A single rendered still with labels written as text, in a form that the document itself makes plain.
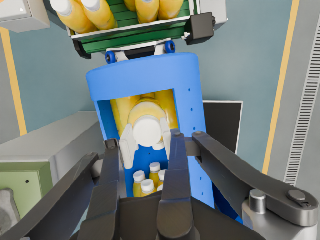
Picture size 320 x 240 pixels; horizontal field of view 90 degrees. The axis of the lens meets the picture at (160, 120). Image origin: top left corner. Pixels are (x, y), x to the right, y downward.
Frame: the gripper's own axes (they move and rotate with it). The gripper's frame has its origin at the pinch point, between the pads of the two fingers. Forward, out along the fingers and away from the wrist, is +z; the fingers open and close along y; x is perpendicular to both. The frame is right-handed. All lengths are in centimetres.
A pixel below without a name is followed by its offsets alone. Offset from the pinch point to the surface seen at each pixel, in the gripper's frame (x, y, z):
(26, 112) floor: 0, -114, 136
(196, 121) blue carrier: -3.8, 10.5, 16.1
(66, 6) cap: 27.0, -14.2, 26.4
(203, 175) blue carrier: -17.7, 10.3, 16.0
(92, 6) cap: 26.1, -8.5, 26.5
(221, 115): -34, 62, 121
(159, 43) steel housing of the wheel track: 18.7, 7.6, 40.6
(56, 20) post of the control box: 35, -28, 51
